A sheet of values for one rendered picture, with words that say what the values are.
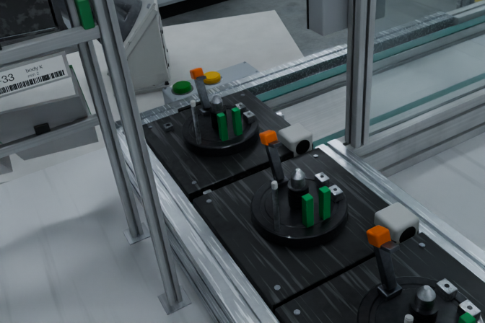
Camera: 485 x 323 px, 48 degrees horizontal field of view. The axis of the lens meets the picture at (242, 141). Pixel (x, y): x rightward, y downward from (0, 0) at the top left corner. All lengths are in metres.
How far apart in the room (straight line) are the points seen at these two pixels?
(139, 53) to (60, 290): 0.64
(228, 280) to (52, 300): 0.31
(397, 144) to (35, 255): 0.67
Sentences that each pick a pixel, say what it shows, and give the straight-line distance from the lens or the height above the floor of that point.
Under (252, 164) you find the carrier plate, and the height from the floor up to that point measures 0.97.
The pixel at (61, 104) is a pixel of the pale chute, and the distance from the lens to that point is 0.75.
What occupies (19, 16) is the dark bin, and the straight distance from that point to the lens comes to 0.62.
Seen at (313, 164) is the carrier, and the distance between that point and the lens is 0.90.
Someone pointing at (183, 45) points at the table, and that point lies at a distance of 1.62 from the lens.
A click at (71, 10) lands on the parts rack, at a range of 0.76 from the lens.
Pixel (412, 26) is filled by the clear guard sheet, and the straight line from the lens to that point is 0.94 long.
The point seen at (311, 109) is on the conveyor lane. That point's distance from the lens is 1.14.
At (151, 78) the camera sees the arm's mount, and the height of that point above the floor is 0.89.
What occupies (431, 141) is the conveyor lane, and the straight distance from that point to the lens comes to 1.09.
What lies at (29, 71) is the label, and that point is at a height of 1.29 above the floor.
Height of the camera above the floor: 1.52
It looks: 35 degrees down
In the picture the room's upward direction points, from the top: 6 degrees counter-clockwise
